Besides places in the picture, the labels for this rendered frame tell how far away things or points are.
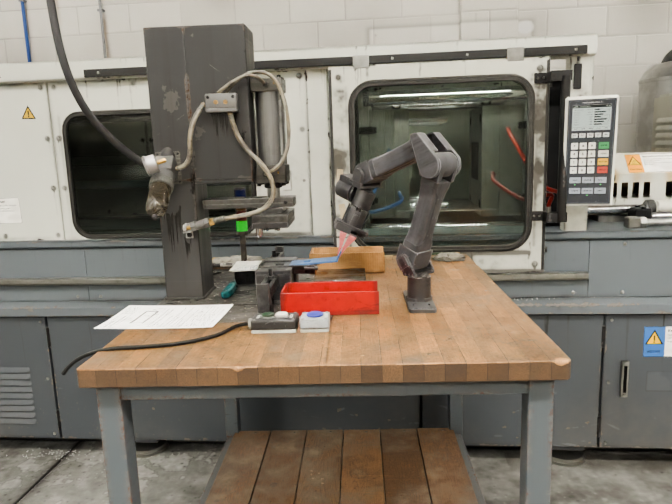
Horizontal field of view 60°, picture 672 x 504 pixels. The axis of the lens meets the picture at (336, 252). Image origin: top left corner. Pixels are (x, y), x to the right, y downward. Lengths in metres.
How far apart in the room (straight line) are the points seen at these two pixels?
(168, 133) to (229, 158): 0.18
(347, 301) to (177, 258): 0.53
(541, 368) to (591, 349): 1.31
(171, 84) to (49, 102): 1.06
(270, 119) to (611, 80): 3.34
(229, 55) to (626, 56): 3.47
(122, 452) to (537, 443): 0.86
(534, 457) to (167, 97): 1.27
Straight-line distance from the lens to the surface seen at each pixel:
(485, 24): 4.45
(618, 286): 2.48
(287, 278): 1.64
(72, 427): 2.92
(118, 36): 4.91
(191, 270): 1.73
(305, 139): 2.31
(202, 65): 1.69
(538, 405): 1.28
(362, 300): 1.48
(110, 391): 1.32
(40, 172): 2.71
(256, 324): 1.37
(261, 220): 1.62
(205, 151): 1.67
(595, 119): 2.24
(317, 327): 1.36
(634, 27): 4.75
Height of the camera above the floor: 1.32
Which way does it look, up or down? 10 degrees down
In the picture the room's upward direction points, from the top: 2 degrees counter-clockwise
